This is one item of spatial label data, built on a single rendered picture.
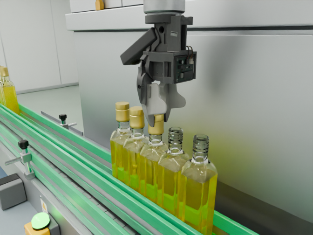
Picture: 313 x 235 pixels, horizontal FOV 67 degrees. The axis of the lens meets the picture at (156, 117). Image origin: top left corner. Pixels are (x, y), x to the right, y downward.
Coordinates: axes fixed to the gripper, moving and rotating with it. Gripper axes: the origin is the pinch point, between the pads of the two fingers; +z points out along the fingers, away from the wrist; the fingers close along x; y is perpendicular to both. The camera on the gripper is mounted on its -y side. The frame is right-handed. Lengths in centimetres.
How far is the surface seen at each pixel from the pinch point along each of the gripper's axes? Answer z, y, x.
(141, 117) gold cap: 0.8, -4.2, -0.3
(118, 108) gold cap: 0.0, -11.3, -1.4
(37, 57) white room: 31, -577, 198
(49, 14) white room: -67, -575, 240
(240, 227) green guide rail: 18.9, 19.6, 3.0
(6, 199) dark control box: 36, -50, -21
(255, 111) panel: -2.2, 16.4, 11.7
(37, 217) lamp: 29.7, -26.1, -19.3
